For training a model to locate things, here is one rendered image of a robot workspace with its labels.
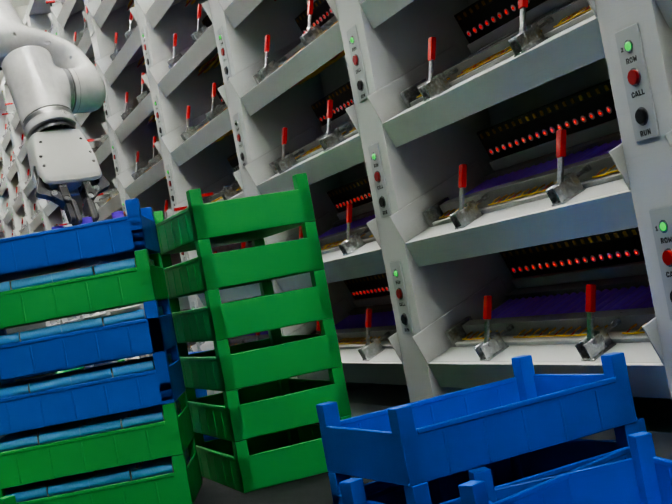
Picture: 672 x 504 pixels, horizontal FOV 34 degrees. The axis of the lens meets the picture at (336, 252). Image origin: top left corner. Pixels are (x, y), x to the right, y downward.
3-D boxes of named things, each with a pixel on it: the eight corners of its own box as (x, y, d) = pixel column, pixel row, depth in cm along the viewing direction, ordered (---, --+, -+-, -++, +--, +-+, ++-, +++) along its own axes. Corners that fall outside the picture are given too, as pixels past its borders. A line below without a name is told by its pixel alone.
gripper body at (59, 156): (76, 142, 188) (97, 197, 183) (16, 147, 182) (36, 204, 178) (86, 115, 182) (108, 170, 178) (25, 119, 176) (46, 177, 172)
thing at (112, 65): (146, 38, 321) (121, -5, 320) (110, 86, 378) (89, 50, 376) (204, 8, 329) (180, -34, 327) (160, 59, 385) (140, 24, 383)
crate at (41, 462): (-12, 491, 169) (-22, 439, 169) (19, 470, 189) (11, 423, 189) (183, 454, 170) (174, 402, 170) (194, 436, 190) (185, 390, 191)
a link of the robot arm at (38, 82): (70, 134, 189) (17, 137, 183) (47, 73, 194) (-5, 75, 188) (83, 103, 183) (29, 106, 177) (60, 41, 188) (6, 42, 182)
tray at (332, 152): (373, 157, 190) (332, 86, 188) (266, 203, 246) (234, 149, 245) (461, 103, 197) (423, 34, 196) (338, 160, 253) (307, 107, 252)
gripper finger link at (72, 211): (66, 196, 178) (78, 231, 176) (46, 198, 177) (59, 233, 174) (70, 185, 176) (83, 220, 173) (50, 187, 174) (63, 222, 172)
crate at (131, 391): (-22, 439, 169) (-31, 387, 169) (11, 423, 189) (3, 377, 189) (174, 402, 170) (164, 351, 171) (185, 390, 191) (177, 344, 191)
